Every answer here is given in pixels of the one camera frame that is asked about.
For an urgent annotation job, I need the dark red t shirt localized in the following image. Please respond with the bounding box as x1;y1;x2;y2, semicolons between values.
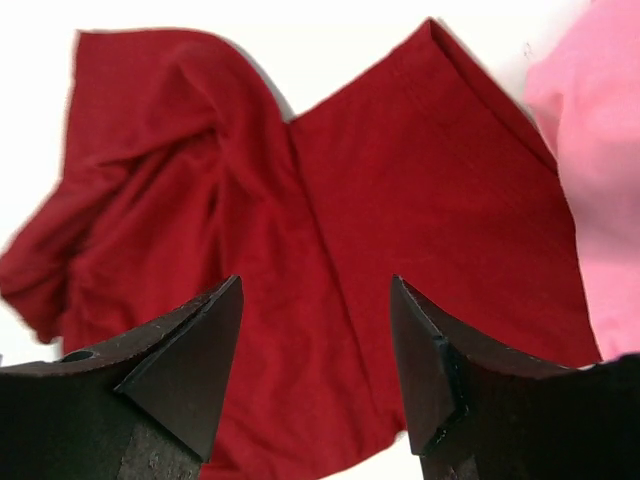
1;19;600;479

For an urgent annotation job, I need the pink t shirt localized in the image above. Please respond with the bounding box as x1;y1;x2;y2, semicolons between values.
524;1;639;360

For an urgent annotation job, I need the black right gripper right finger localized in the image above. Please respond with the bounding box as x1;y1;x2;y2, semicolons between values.
390;277;639;480

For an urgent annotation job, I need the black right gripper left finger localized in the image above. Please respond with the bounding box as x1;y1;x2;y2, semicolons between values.
1;276;243;479

